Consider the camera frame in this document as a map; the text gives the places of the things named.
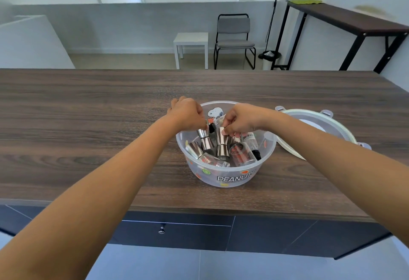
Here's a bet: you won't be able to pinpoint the person's right hand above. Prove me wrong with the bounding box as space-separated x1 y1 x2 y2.
222 103 271 137

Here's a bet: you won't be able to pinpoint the person's left hand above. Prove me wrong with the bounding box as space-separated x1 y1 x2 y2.
167 96 208 130

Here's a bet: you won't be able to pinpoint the steel double jigger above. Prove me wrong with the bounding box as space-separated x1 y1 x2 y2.
196 128 215 151
216 126 230 158
186 142 204 160

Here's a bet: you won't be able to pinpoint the person's left forearm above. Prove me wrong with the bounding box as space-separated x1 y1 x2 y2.
0 118 183 280

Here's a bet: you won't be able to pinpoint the person's right forearm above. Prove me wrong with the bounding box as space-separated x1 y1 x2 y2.
264 111 409 248

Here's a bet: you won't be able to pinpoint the clear bottle black cap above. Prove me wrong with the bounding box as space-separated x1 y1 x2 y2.
242 132 262 159

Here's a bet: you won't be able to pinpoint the shot glass red print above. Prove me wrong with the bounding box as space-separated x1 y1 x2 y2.
229 142 258 167

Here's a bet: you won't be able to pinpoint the clear shot glass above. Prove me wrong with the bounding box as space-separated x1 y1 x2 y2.
198 153 230 169

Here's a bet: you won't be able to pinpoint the clear plastic bowl cartoon print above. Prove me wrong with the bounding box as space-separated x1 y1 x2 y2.
176 101 277 188

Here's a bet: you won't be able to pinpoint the black stand round base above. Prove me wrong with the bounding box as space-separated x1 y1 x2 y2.
258 0 287 61

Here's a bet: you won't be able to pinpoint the white side table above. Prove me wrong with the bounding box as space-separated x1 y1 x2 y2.
173 32 209 70

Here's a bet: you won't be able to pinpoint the round clear lid white rim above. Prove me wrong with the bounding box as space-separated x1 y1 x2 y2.
275 105 372 161

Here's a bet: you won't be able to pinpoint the dark cabinet under counter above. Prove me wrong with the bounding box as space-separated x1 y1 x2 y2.
0 205 392 260

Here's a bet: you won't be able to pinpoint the dark high table black legs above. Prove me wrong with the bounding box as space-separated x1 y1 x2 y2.
271 0 409 74

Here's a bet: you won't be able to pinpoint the white low cabinet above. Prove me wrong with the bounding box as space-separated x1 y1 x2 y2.
0 15 76 69

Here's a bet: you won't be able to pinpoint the grey chair black frame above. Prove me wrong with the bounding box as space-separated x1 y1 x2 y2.
213 14 257 70

